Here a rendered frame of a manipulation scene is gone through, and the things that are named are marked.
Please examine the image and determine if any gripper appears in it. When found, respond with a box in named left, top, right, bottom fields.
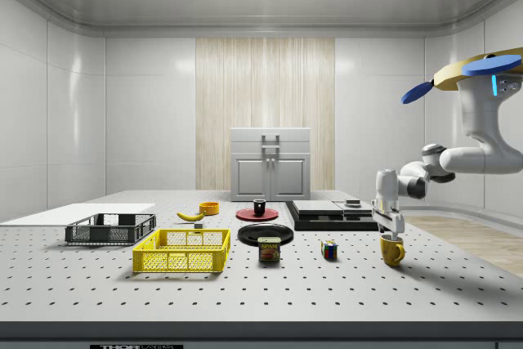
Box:
left=370, top=200, right=406, bottom=240

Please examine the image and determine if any yellow mug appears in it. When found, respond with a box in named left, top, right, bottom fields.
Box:
left=379, top=234, right=406, bottom=267

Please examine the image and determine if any black stove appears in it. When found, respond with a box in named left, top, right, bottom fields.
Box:
left=284, top=198, right=379, bottom=232

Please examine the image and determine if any puzzle cube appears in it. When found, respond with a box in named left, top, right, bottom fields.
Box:
left=320, top=239, right=339, bottom=261

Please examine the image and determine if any flat-sided can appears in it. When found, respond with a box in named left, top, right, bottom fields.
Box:
left=257, top=236, right=282, bottom=263

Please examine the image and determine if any white cabinet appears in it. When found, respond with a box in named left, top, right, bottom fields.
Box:
left=229, top=127, right=312, bottom=203

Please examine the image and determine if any black plate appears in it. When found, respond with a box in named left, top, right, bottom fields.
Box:
left=237, top=222, right=295, bottom=247

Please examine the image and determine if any red plate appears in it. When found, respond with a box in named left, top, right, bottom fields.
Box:
left=235, top=207, right=279, bottom=221

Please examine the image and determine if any banana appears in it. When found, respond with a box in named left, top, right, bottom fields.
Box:
left=176, top=210, right=207, bottom=223

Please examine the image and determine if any yellow basket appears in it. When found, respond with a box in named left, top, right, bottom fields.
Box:
left=132, top=228, right=232, bottom=275

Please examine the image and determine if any dark grey basket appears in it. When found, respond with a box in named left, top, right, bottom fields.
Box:
left=65, top=213, right=158, bottom=248

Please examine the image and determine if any white board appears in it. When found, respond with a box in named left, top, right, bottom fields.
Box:
left=0, top=202, right=157, bottom=226

